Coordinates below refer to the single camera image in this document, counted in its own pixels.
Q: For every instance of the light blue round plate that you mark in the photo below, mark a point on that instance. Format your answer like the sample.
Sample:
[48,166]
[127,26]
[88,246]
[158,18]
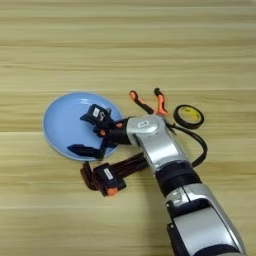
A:
[61,123]

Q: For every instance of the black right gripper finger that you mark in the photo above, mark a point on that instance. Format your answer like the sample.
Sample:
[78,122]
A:
[85,117]
[85,150]

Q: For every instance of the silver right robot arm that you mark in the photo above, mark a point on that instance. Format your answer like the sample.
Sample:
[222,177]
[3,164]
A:
[186,206]

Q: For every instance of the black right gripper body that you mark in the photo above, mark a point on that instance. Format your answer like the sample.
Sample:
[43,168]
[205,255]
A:
[115,133]

